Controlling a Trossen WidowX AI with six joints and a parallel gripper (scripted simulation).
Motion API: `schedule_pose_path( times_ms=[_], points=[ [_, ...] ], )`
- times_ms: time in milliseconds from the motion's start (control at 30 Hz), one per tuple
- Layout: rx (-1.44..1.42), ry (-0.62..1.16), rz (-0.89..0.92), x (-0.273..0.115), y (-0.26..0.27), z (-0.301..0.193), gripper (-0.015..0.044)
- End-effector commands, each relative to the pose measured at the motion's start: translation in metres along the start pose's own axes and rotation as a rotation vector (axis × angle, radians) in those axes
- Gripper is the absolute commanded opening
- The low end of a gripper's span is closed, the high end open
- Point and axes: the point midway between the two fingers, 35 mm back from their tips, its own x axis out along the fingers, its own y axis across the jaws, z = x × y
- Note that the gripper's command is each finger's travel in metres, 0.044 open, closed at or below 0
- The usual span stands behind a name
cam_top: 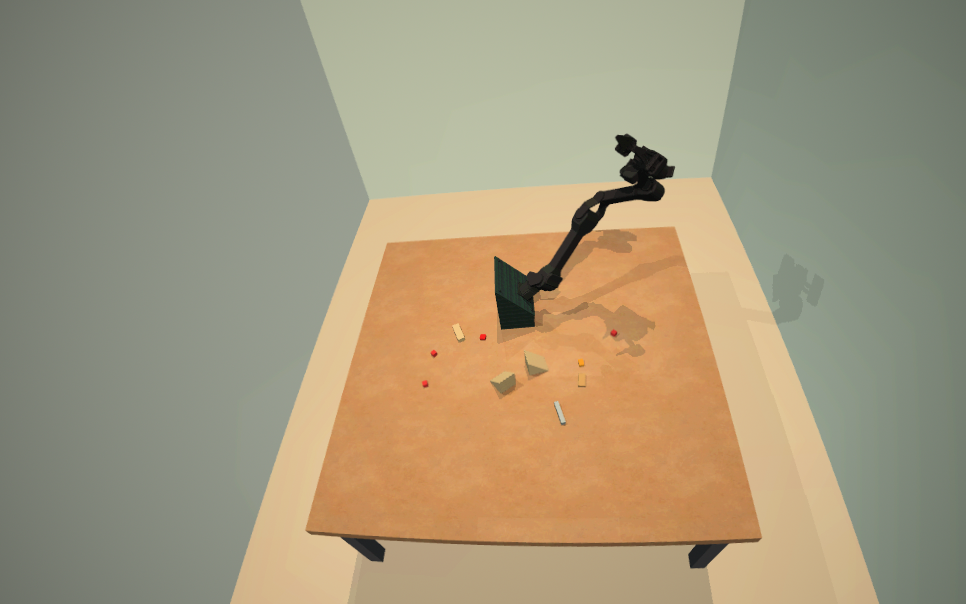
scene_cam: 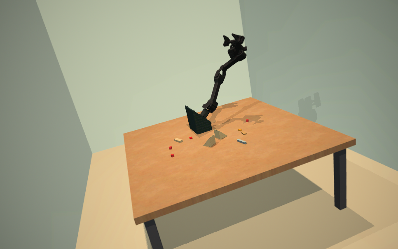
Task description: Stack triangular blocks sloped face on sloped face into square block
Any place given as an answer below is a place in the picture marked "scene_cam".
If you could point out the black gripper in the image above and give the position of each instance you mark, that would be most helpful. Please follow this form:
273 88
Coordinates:
237 41

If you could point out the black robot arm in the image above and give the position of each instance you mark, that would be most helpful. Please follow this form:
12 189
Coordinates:
235 55

